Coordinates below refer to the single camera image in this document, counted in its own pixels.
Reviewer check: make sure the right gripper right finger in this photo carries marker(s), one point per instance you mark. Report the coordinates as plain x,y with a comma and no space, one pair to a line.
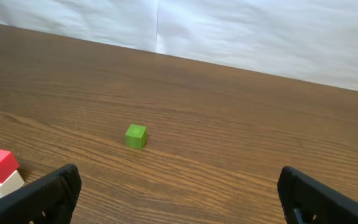
328,205

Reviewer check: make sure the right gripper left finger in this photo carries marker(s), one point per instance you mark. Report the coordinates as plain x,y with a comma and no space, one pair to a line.
17,208

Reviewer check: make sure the green cube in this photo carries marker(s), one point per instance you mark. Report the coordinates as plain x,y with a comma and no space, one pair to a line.
135,137

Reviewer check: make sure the white cube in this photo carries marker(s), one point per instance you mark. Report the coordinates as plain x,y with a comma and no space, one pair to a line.
6,188

